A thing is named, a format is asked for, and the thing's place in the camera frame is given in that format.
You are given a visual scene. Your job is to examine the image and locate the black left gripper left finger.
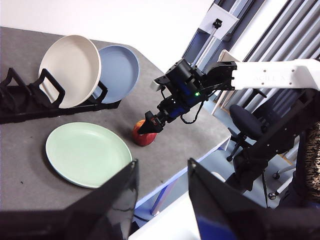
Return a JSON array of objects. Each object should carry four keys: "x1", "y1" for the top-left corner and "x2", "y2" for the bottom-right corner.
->
[{"x1": 0, "y1": 158, "x2": 140, "y2": 240}]

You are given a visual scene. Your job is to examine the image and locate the red apple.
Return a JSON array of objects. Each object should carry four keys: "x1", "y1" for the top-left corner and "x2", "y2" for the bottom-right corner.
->
[{"x1": 131, "y1": 119, "x2": 158, "y2": 147}]

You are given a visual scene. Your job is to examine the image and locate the grey vertical blinds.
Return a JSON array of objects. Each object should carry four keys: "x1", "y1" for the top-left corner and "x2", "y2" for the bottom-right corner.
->
[{"x1": 239, "y1": 0, "x2": 320, "y2": 111}]

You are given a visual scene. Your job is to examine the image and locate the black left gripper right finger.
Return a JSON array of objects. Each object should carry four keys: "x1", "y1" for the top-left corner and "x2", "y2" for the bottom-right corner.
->
[{"x1": 187, "y1": 157, "x2": 320, "y2": 240}]

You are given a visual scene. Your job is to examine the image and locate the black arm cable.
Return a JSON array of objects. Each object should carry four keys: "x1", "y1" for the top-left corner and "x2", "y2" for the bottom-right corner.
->
[{"x1": 180, "y1": 98, "x2": 205, "y2": 125}]

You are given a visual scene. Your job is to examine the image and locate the white bracket plate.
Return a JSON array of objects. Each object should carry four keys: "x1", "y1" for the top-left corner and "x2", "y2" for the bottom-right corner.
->
[{"x1": 199, "y1": 4, "x2": 239, "y2": 41}]

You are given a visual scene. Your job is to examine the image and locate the cream white round plate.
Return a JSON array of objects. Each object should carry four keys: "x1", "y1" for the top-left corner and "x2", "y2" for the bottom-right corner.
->
[{"x1": 38, "y1": 34, "x2": 103, "y2": 109}]

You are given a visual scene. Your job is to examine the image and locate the black plate rack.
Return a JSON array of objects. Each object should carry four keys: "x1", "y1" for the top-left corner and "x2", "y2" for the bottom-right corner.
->
[{"x1": 0, "y1": 67, "x2": 121, "y2": 125}]

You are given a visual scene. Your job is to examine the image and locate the blue round plate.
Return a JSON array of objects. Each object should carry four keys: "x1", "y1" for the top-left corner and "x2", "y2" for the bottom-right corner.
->
[{"x1": 96, "y1": 45, "x2": 140, "y2": 104}]

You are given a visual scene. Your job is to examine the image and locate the green round plate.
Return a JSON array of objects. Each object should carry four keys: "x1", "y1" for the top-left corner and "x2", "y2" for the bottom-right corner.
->
[{"x1": 45, "y1": 121, "x2": 133, "y2": 189}]

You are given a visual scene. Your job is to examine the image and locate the grey blue metal column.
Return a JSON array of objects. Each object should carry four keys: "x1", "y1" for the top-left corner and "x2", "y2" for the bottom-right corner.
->
[{"x1": 181, "y1": 0, "x2": 266, "y2": 69}]

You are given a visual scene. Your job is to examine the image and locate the black office chair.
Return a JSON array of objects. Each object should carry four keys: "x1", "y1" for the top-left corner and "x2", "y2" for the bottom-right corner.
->
[{"x1": 226, "y1": 89, "x2": 271, "y2": 162}]

